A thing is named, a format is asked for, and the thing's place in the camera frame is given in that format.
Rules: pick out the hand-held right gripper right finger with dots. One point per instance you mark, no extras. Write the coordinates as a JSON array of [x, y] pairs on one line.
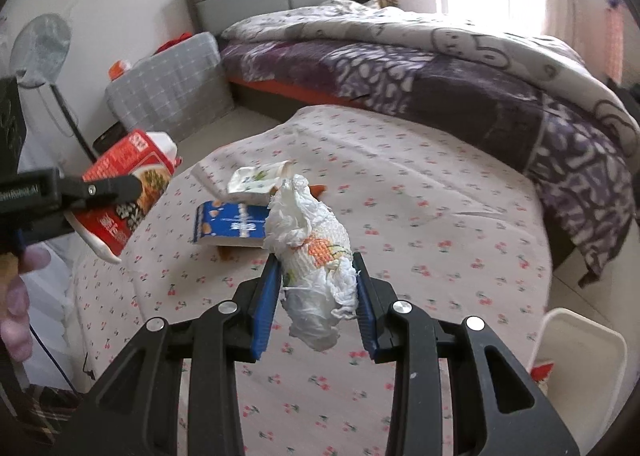
[[365, 311]]

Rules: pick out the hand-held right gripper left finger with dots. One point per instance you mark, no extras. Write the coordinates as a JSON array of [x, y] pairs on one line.
[[265, 308]]

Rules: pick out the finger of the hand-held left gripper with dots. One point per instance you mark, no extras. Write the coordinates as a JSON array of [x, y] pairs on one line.
[[42, 230], [110, 188]]

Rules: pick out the red and white carton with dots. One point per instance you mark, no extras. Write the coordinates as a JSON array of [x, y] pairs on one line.
[[145, 156]]

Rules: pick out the white paper towel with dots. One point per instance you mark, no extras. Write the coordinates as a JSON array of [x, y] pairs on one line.
[[310, 236]]

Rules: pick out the white plastic bin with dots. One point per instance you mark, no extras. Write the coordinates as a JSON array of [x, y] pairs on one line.
[[585, 356]]

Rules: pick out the person's left hand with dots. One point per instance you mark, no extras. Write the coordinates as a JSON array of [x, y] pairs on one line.
[[15, 316]]

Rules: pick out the black waste bin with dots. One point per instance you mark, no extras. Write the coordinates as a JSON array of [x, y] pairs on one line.
[[107, 139]]

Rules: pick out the blue cardboard box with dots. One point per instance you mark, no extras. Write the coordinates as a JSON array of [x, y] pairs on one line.
[[225, 223]]

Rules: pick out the cherry print tablecloth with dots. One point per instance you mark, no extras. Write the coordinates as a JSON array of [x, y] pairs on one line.
[[425, 216]]

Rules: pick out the orange container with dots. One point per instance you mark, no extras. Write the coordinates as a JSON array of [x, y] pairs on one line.
[[120, 69]]

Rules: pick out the grey cloth covered cabinet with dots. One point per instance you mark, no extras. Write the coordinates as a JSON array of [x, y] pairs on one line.
[[165, 81]]

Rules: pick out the white floral packet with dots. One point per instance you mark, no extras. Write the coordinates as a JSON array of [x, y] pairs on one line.
[[255, 181]]

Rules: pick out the orange brown wrapper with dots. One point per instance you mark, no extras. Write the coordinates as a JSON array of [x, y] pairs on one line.
[[317, 191]]

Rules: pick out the standing fan with cover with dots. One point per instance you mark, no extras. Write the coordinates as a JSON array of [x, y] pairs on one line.
[[42, 46]]

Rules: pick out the red cloth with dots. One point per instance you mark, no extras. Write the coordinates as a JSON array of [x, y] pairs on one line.
[[175, 42]]

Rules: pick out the dark plaid cloth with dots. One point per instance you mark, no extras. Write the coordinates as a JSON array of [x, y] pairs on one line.
[[45, 411]]

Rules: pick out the red and white wrapper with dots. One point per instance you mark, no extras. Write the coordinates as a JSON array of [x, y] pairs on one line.
[[542, 372]]

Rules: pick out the bed with grey headboard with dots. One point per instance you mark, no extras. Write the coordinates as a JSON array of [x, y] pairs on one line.
[[240, 1]]

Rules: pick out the purple patchwork bedsheet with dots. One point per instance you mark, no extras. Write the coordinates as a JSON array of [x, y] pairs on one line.
[[475, 106]]

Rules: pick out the grey cartoon print duvet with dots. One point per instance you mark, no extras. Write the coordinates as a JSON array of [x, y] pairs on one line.
[[450, 36]]

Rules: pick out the dark backpack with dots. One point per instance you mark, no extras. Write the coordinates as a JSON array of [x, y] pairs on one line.
[[627, 91]]

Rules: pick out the white board with pink cloth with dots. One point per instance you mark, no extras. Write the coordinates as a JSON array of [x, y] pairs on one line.
[[615, 36]]

